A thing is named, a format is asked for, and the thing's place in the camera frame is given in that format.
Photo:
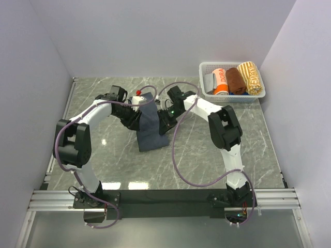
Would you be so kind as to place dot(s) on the grey folded towel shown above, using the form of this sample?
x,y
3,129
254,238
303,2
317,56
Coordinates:
x,y
209,83

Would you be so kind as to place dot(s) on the brown rolled towel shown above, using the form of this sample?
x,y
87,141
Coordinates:
x,y
235,81

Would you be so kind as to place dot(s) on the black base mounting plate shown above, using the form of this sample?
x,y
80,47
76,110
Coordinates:
x,y
176,203

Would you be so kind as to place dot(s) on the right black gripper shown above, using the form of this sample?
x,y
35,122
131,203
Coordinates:
x,y
165,123

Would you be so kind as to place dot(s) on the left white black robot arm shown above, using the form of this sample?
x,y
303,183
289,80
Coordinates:
x,y
72,142

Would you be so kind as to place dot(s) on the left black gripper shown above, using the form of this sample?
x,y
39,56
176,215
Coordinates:
x,y
133,122

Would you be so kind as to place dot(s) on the dark blue towel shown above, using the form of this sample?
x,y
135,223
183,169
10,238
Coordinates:
x,y
148,136

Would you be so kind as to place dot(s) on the blue towel in basket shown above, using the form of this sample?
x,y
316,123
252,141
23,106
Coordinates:
x,y
244,94

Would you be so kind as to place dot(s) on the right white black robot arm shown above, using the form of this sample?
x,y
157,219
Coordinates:
x,y
225,132

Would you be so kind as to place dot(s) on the yellow striped rolled towel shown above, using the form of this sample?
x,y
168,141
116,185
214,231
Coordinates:
x,y
251,77

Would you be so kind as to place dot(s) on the orange white rolled towel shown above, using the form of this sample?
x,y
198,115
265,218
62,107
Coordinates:
x,y
220,82

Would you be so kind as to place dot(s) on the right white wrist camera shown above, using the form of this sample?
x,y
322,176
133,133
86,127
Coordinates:
x,y
163,104

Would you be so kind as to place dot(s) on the white plastic basket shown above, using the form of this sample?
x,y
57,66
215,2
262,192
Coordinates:
x,y
209,67

